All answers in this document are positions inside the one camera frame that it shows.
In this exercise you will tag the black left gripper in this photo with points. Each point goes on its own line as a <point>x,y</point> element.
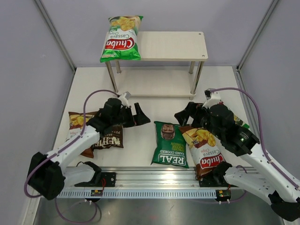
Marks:
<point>139,118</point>

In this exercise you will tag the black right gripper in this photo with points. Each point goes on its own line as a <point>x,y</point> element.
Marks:
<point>183,116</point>

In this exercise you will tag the brown Chuba cassava chips bag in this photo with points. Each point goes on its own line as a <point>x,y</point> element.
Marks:
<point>204,151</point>

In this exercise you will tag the dark green Real chips bag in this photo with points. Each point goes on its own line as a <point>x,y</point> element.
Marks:
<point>171,146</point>

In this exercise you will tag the green Chuba seaweed chips bag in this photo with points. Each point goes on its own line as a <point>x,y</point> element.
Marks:
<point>237,120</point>

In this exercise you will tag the green Chuba cassava chips bag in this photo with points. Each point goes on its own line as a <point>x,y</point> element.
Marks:
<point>121,41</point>

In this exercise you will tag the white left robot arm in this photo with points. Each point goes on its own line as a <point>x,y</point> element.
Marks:
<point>50,173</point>

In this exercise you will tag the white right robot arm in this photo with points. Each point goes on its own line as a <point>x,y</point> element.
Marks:
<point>280,189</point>

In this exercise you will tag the white two-tier wooden shelf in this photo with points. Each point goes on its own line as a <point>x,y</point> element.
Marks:
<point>163,81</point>

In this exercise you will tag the brown Kettle sea salt bag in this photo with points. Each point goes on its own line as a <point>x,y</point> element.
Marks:
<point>112,139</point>

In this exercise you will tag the brown Chuba bag left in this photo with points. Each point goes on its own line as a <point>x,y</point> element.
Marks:
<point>76,122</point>

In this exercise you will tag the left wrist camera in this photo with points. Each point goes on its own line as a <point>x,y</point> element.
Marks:
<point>124,98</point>

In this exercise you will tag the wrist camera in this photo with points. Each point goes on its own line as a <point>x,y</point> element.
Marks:
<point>124,98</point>
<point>212,98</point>

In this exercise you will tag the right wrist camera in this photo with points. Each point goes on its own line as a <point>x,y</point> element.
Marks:
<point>212,98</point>

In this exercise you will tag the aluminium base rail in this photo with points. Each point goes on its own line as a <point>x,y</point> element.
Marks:
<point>180,178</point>

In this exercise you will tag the white slotted cable duct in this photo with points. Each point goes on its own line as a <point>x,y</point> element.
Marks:
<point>137,193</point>

